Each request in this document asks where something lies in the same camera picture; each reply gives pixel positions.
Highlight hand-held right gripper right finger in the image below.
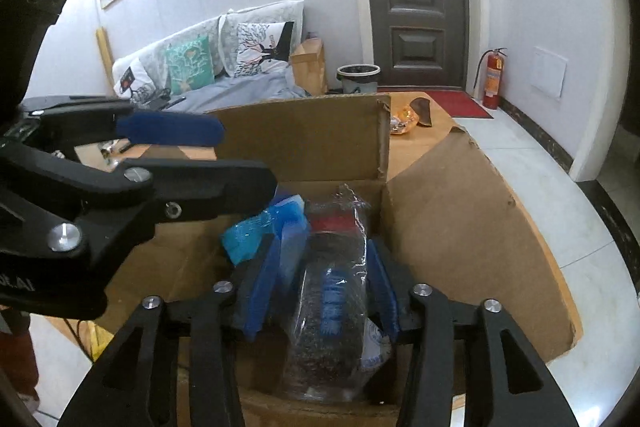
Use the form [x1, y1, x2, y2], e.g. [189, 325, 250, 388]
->
[367, 238, 581, 427]

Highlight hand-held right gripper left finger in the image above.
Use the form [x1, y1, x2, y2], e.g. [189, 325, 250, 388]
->
[59, 237, 281, 427]

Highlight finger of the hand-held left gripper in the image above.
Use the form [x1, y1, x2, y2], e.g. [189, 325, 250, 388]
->
[15, 97, 227, 154]
[0, 141, 279, 270]

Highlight blue snack packet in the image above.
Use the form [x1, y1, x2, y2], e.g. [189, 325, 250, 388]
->
[220, 194, 307, 268]

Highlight clear snack packet dark contents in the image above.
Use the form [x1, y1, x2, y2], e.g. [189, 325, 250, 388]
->
[280, 184, 396, 403]

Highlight brown cardboard box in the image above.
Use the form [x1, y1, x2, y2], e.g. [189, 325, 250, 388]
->
[95, 93, 583, 427]

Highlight white blue printed packet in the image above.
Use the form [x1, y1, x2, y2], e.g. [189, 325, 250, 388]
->
[361, 317, 396, 370]

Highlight white pillow black red print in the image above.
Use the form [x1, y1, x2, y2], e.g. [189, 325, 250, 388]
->
[114, 66, 162, 100]

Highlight teal tree print pillow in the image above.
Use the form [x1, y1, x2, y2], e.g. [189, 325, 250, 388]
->
[165, 36, 217, 94]

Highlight grey covered sofa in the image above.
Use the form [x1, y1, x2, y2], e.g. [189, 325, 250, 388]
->
[111, 0, 328, 112]

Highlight grey blanket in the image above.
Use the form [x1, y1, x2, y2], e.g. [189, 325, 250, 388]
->
[175, 66, 312, 112]

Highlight leaning wooden board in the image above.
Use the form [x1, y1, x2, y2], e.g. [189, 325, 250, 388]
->
[96, 27, 115, 84]

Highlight white pillow black tree print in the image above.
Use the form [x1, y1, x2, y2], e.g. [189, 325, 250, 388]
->
[235, 22, 295, 78]

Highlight wooden sofa armrest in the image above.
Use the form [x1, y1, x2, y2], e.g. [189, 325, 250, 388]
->
[290, 39, 329, 96]

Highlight orange snack packet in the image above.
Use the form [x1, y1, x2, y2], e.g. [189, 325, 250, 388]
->
[390, 104, 418, 136]

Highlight dark brown object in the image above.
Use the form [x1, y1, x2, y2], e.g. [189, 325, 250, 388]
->
[407, 97, 435, 128]

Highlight grey-green trash bin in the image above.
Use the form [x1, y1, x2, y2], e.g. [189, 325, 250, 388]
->
[336, 64, 381, 95]

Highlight red door mat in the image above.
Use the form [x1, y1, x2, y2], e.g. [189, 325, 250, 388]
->
[377, 89, 493, 120]

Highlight red fire extinguisher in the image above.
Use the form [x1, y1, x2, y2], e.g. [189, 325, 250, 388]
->
[472, 48, 508, 110]

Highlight white wall panel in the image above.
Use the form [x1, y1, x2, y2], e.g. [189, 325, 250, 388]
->
[531, 47, 570, 98]

